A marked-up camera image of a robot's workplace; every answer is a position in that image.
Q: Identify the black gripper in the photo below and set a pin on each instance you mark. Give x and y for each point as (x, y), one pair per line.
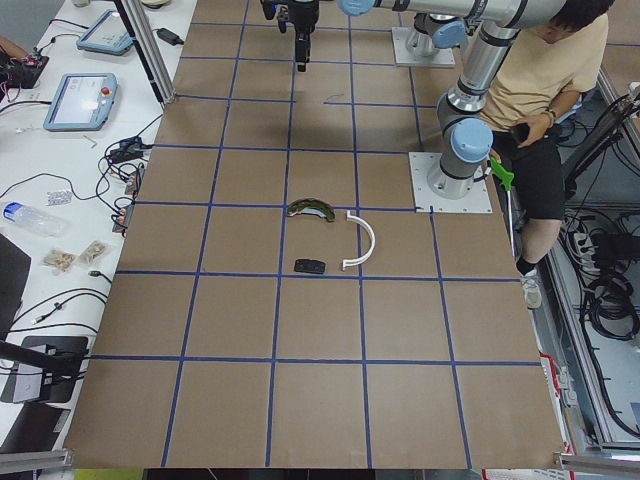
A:
(302, 15)

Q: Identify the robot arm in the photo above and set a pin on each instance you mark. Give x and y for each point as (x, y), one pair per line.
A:
(432, 33)
(467, 139)

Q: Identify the black power adapter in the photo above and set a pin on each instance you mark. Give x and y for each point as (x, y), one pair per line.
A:
(169, 37)

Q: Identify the green brake shoe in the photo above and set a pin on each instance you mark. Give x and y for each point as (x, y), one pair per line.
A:
(311, 206)

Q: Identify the far teach pendant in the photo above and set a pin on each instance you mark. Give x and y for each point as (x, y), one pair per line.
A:
(107, 35)

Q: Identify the teach pendant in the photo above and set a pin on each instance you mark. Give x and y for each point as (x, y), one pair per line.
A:
(82, 102)
(107, 35)

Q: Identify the black brake pad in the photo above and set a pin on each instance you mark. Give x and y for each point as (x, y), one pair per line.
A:
(309, 266)

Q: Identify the near teach pendant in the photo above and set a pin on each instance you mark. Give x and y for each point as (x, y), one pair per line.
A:
(82, 102)

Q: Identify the person in beige shirt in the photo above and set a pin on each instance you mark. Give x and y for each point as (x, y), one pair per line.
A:
(545, 73)

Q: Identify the plastic water bottle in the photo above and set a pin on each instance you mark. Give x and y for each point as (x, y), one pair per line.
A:
(33, 220)

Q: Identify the black laptop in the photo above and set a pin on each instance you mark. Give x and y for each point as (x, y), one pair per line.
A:
(15, 267)

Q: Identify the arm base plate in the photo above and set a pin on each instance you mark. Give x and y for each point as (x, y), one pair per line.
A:
(425, 57)
(435, 192)

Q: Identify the aluminium frame post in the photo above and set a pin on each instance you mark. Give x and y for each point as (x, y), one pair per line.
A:
(140, 31)

